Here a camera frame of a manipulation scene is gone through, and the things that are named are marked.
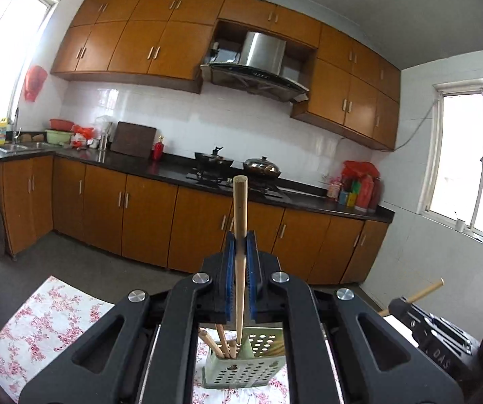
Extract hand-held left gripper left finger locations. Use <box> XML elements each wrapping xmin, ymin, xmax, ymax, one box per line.
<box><xmin>18</xmin><ymin>231</ymin><xmax>237</xmax><ymax>404</ymax></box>

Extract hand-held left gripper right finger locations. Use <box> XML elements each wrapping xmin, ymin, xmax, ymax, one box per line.
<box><xmin>245</xmin><ymin>231</ymin><xmax>465</xmax><ymax>404</ymax></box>

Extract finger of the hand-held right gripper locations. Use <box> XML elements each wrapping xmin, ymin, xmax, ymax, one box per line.
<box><xmin>388</xmin><ymin>297</ymin><xmax>474</xmax><ymax>355</ymax></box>
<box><xmin>393</xmin><ymin>320</ymin><xmax>457</xmax><ymax>372</ymax></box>

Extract green perforated utensil holder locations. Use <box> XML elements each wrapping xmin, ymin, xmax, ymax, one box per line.
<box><xmin>201</xmin><ymin>324</ymin><xmax>288</xmax><ymax>390</ymax></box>

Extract chopsticks standing in holder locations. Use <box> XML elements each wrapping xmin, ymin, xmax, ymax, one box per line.
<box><xmin>198</xmin><ymin>330</ymin><xmax>222</xmax><ymax>360</ymax></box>

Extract gas stove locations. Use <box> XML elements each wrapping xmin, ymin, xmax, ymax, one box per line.
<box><xmin>184</xmin><ymin>168</ymin><xmax>293</xmax><ymax>201</ymax></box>

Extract wooden base cabinets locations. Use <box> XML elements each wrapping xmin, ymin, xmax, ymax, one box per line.
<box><xmin>0</xmin><ymin>154</ymin><xmax>390</xmax><ymax>286</ymax></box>

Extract wok with glass lid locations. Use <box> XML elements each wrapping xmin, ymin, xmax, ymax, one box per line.
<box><xmin>243</xmin><ymin>157</ymin><xmax>282</xmax><ymax>179</ymax></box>

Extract black wok with lid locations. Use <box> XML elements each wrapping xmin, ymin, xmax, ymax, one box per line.
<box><xmin>194</xmin><ymin>145</ymin><xmax>234</xmax><ymax>173</ymax></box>

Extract black kitchen countertop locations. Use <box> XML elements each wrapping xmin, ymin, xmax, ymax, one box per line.
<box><xmin>0</xmin><ymin>143</ymin><xmax>395</xmax><ymax>223</ymax></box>

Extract cluster of condiment bottles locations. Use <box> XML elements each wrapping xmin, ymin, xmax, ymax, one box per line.
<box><xmin>327</xmin><ymin>161</ymin><xmax>383</xmax><ymax>213</ymax></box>

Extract dark wooden cutting board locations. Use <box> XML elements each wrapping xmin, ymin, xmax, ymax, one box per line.
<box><xmin>111</xmin><ymin>121</ymin><xmax>158</xmax><ymax>159</ymax></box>

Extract red floral tablecloth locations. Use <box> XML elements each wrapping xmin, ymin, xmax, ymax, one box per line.
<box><xmin>0</xmin><ymin>275</ymin><xmax>298</xmax><ymax>404</ymax></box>

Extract red and white plastic bags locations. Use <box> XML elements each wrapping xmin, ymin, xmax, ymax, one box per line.
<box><xmin>71</xmin><ymin>125</ymin><xmax>97</xmax><ymax>150</ymax></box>

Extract steel range hood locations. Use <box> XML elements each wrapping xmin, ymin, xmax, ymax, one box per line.
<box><xmin>200</xmin><ymin>31</ymin><xmax>311</xmax><ymax>104</ymax></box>

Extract green basin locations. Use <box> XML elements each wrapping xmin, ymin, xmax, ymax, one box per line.
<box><xmin>45</xmin><ymin>129</ymin><xmax>75</xmax><ymax>145</ymax></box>

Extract steel sink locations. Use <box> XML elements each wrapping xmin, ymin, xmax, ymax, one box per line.
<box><xmin>0</xmin><ymin>142</ymin><xmax>57</xmax><ymax>155</ymax></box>

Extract steel faucet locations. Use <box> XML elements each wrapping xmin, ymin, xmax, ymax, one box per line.
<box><xmin>12</xmin><ymin>107</ymin><xmax>24</xmax><ymax>144</ymax></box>

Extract hanging red plastic bag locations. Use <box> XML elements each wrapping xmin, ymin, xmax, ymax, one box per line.
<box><xmin>24</xmin><ymin>65</ymin><xmax>49</xmax><ymax>102</ymax></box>

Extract window beside sink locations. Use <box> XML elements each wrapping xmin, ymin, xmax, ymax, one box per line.
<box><xmin>0</xmin><ymin>0</ymin><xmax>59</xmax><ymax>125</ymax></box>

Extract window with white frame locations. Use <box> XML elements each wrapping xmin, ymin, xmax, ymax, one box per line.
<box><xmin>418</xmin><ymin>78</ymin><xmax>483</xmax><ymax>258</ymax></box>

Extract wall cable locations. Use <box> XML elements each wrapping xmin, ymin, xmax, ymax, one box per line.
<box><xmin>393</xmin><ymin>92</ymin><xmax>444</xmax><ymax>150</ymax></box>

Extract wooden wall cabinets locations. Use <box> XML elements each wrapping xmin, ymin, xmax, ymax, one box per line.
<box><xmin>51</xmin><ymin>0</ymin><xmax>401</xmax><ymax>151</ymax></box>

